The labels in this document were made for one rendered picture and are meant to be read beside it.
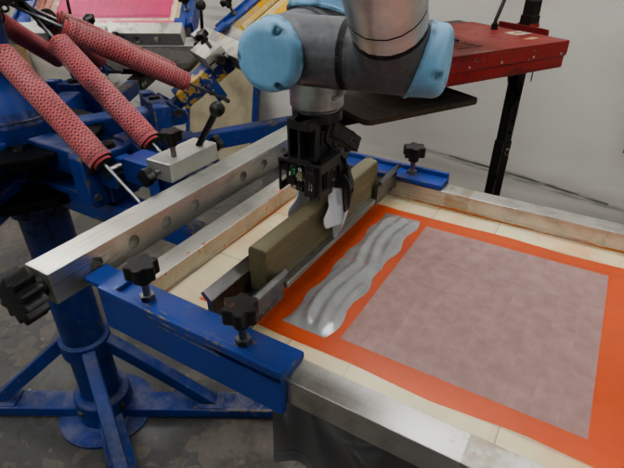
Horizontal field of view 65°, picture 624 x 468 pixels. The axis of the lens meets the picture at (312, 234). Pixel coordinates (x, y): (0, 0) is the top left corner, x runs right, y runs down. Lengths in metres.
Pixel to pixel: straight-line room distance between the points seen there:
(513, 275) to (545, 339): 0.14
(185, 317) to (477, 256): 0.49
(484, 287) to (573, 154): 2.02
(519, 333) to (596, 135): 2.07
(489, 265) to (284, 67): 0.49
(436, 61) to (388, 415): 0.36
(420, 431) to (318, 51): 0.40
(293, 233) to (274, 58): 0.26
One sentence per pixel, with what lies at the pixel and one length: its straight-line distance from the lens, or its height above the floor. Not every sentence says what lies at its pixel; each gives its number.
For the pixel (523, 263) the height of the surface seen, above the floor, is 0.96.
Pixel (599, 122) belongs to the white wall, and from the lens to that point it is 2.71.
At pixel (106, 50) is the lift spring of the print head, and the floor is 1.19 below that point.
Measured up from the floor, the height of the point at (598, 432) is 0.95.
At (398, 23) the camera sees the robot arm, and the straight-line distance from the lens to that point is 0.46.
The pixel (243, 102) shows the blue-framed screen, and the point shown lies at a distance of 3.36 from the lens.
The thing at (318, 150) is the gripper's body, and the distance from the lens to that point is 0.69.
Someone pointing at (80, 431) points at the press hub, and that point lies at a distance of 1.90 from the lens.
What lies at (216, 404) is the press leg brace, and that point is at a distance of 1.78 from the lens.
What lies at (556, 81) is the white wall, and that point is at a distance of 2.68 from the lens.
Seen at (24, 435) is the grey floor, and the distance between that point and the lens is 1.99.
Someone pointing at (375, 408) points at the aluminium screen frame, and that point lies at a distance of 0.55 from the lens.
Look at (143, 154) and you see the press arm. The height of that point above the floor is 1.04.
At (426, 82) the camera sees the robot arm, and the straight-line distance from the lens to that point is 0.51.
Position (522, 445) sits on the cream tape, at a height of 0.95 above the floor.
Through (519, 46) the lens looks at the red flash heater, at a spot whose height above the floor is 1.10.
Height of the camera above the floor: 1.42
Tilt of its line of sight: 32 degrees down
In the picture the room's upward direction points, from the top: straight up
